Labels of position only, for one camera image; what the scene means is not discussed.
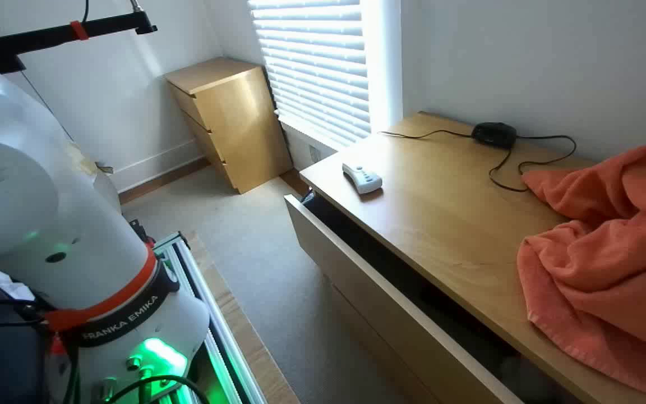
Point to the black camera mounting bar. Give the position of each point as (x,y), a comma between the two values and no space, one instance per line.
(54,33)

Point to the small white remote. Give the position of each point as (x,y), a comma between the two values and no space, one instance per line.
(362,180)

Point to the black power adapter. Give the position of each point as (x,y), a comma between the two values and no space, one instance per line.
(494,134)

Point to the dark grey box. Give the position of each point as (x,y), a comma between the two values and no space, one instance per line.
(0,351)

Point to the wooden floor board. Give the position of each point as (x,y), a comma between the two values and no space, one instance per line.
(253,344)

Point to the large light wood dresser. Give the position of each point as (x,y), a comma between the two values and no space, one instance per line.
(442,203)

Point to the orange blanket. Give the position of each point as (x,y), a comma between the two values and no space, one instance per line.
(607,260)

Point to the white window blinds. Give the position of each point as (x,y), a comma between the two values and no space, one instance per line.
(315,68)

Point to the aluminium frame rail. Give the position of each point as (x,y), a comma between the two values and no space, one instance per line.
(212,305)

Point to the small wooden chest of drawers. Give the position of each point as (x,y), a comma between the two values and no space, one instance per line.
(237,118)

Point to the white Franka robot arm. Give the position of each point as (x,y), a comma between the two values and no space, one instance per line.
(24,187)

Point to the light wood drawer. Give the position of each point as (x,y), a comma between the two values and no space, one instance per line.
(368,291)

